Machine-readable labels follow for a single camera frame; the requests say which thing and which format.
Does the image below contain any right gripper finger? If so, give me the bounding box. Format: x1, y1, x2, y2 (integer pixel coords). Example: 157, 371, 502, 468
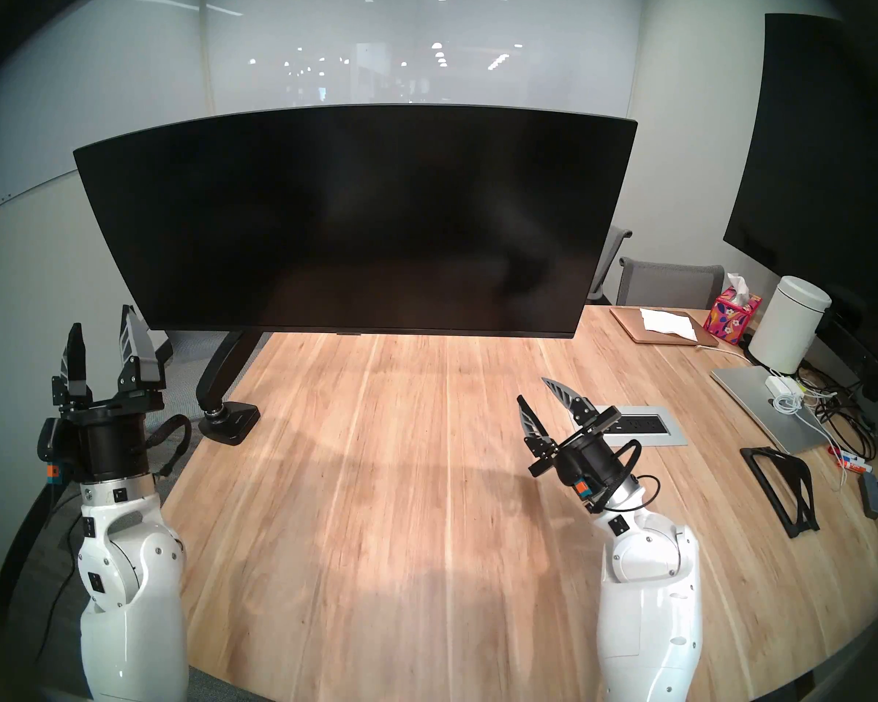
542, 377, 619, 431
518, 396, 557, 464

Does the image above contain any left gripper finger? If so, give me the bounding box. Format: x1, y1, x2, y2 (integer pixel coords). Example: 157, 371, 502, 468
50, 323, 92, 409
116, 305, 165, 398

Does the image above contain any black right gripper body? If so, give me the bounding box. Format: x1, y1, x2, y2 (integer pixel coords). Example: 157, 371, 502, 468
529, 408, 639, 515

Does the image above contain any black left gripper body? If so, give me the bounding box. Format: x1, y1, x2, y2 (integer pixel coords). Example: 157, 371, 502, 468
37, 390, 165, 483

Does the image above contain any black curved wide monitor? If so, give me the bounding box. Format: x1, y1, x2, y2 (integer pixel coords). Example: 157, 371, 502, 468
73, 105, 639, 339

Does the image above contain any black monitor arm base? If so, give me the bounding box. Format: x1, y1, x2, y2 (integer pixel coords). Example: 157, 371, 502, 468
198, 403, 261, 446

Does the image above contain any grey mesh office chair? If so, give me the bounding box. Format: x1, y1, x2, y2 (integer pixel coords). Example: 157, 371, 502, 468
587, 227, 633, 303
616, 257, 725, 310
150, 328, 228, 416

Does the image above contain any silver table outlet box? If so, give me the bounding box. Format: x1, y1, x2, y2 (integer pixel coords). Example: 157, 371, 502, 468
593, 405, 688, 448

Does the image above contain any brown leather desk pad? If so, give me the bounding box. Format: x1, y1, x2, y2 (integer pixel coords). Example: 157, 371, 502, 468
609, 307, 720, 348

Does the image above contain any white paper sheet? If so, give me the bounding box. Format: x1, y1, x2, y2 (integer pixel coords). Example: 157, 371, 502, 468
639, 309, 699, 341

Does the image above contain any silver closed laptop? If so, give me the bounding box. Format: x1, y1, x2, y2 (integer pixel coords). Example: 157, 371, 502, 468
710, 365, 835, 455

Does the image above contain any colourful floral tissue box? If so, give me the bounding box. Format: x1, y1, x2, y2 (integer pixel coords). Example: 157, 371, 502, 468
703, 273, 762, 345

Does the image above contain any white power adapter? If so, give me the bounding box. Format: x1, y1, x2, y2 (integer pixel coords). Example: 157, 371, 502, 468
765, 375, 806, 415

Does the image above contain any black folding laptop stand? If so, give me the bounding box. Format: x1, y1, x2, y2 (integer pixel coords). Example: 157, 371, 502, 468
739, 447, 821, 539

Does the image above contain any white cylindrical canister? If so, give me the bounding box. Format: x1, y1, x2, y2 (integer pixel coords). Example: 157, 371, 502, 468
748, 275, 833, 374

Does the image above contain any glass whiteboard with writing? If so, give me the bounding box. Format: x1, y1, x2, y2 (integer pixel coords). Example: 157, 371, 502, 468
0, 0, 209, 226

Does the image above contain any black video bar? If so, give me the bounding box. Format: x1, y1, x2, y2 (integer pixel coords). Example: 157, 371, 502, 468
816, 317, 878, 427

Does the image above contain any glass whiteboard without writing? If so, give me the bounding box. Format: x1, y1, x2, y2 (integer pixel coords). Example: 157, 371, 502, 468
205, 0, 645, 141

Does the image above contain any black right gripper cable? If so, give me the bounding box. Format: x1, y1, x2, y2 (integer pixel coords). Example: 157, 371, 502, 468
607, 439, 663, 516

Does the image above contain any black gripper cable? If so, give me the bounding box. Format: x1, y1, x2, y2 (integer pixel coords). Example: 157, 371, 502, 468
143, 414, 192, 478
607, 439, 663, 516

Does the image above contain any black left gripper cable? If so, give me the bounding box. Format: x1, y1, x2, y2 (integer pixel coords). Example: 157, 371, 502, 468
143, 414, 192, 478

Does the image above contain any black floor cable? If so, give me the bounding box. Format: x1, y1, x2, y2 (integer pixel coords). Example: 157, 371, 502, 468
40, 488, 83, 657

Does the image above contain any white charger cable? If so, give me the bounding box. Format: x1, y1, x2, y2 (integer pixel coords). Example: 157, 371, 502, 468
776, 393, 849, 489

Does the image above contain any black cable bundle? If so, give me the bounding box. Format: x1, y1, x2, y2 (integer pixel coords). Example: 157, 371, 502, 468
798, 368, 878, 461

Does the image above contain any black wall television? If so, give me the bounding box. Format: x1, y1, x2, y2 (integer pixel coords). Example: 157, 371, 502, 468
723, 13, 878, 358

